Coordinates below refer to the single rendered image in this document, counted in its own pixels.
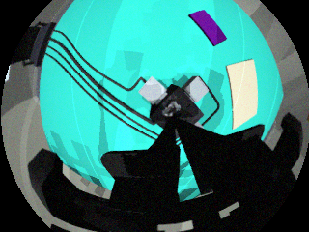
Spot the beige flat rectangular board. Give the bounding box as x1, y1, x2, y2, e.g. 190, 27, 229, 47
225, 59, 258, 131

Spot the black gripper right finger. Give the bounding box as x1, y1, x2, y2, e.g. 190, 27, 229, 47
177, 117, 266, 196

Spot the purple flat rectangular slab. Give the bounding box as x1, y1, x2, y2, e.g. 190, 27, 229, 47
189, 9, 227, 46

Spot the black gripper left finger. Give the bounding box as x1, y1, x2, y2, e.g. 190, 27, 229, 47
100, 119, 181, 193

